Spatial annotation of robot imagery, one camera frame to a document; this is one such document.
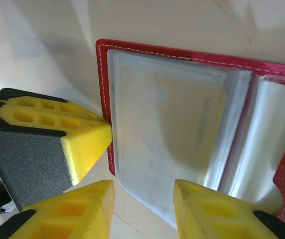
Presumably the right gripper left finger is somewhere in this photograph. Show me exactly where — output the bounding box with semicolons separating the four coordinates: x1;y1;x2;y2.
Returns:
0;179;115;239

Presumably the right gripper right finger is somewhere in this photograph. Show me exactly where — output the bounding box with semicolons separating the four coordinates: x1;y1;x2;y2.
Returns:
173;179;285;239

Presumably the beige card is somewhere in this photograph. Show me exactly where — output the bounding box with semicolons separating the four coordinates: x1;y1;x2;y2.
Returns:
117;69;227;190

